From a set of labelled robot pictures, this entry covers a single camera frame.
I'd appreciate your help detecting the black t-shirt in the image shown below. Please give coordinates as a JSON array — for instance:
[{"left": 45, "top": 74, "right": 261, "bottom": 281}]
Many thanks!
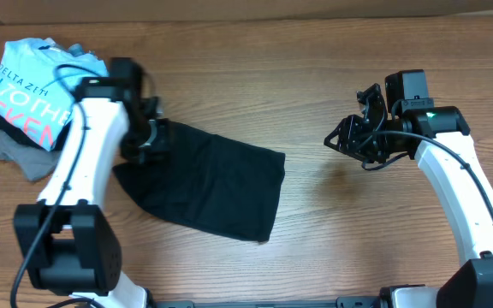
[{"left": 113, "top": 122, "right": 286, "bottom": 242}]

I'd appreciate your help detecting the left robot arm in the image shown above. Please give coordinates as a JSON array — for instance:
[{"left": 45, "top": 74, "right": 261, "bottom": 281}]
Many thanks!
[{"left": 9, "top": 57, "right": 169, "bottom": 308}]

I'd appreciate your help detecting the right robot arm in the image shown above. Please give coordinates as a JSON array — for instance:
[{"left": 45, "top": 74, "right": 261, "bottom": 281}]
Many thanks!
[{"left": 324, "top": 69, "right": 493, "bottom": 307}]

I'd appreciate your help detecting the folded grey shirt in stack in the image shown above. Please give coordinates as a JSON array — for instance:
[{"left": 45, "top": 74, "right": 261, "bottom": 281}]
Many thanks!
[{"left": 0, "top": 130, "right": 61, "bottom": 181}]

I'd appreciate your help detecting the light blue printed t-shirt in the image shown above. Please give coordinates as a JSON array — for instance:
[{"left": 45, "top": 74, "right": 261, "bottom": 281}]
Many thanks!
[{"left": 0, "top": 38, "right": 108, "bottom": 151}]

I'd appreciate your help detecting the folded black shirt in stack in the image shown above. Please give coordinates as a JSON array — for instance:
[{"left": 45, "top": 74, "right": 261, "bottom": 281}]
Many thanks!
[{"left": 0, "top": 116, "right": 71, "bottom": 151}]

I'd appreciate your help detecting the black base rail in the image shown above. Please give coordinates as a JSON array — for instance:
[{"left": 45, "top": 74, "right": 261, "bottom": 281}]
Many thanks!
[{"left": 154, "top": 296, "right": 380, "bottom": 308}]

